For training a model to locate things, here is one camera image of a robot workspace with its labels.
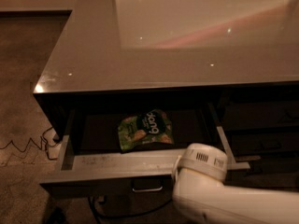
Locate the grey power strip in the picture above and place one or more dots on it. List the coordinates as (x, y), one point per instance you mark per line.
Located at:
(100, 199)

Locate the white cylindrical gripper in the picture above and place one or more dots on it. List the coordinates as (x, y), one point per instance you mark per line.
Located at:
(204, 153)

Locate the dark cabinet with glossy top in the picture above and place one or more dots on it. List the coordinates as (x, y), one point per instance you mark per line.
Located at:
(132, 56)

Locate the drawer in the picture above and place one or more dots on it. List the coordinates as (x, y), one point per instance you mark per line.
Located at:
(262, 143)
(91, 162)
(260, 115)

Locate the green snack bag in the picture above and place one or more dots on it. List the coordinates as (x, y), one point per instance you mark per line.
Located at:
(145, 129)

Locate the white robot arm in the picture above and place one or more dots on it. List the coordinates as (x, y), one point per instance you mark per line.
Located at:
(199, 193)

